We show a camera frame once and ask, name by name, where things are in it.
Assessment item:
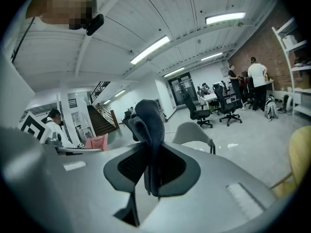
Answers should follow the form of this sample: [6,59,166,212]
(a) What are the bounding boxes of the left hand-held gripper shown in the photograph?
[18,111,103,155]

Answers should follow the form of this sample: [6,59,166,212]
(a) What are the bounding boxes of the grey and white backpack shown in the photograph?
[264,96,279,122]

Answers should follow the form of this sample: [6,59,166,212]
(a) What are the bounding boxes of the black head camera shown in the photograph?
[82,0,105,36]

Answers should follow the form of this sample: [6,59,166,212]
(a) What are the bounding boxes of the white shelving unit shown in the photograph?
[271,17,311,117]

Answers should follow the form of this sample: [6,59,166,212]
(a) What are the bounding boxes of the person's head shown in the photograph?
[25,0,97,31]

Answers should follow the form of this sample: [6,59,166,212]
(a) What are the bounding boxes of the ceiling strip lights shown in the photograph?
[103,12,246,105]

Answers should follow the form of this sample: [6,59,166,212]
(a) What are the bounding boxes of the white storage box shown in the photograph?
[282,34,298,49]

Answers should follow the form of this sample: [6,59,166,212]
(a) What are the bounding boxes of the black head camera cable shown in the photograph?
[11,17,36,63]

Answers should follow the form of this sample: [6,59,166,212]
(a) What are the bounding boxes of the grey-green armchair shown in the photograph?
[172,121,216,155]

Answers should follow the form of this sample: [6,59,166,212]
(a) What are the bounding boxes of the long white desk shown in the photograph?
[198,92,219,110]

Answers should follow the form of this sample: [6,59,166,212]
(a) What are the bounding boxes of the black double door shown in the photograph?
[168,72,199,106]

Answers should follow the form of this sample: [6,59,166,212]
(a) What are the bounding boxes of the pink garment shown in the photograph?
[85,133,109,151]

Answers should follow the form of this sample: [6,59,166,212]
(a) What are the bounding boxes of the black stair railing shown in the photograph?
[89,81,111,104]

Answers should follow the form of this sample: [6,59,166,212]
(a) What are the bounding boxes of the grey wall panel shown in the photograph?
[220,61,230,77]

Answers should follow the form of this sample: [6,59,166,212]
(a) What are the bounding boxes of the yellow wooden stool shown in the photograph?
[269,125,311,199]

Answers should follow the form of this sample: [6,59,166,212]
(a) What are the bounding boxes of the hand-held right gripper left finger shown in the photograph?
[43,142,149,233]

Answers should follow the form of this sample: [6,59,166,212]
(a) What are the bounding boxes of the dark blue wiping cloth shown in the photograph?
[128,99,166,199]

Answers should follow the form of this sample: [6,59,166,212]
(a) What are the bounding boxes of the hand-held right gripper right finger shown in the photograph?
[136,142,277,233]

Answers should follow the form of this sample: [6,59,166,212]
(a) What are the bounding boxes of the wooden staircase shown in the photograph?
[86,103,120,137]

